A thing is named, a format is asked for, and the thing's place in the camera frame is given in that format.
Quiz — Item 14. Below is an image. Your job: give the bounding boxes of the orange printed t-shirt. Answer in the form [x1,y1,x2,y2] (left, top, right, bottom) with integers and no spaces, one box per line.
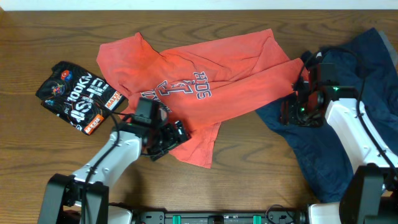
[96,29,303,168]

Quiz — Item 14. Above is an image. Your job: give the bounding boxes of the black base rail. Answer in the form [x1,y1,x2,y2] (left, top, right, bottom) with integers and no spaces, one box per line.
[131,208,309,224]

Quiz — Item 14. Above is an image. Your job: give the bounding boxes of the black folded printed shirt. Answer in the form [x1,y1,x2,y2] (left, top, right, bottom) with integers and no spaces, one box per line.
[35,61,125,135]

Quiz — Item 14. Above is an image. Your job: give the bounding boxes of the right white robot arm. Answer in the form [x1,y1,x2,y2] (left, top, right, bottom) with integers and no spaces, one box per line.
[280,83,397,223]

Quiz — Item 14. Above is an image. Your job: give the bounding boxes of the dark blue garment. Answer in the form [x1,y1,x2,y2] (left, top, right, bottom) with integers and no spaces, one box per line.
[256,28,397,203]

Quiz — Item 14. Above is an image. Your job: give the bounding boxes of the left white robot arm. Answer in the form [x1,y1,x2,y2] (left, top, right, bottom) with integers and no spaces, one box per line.
[38,121,190,224]

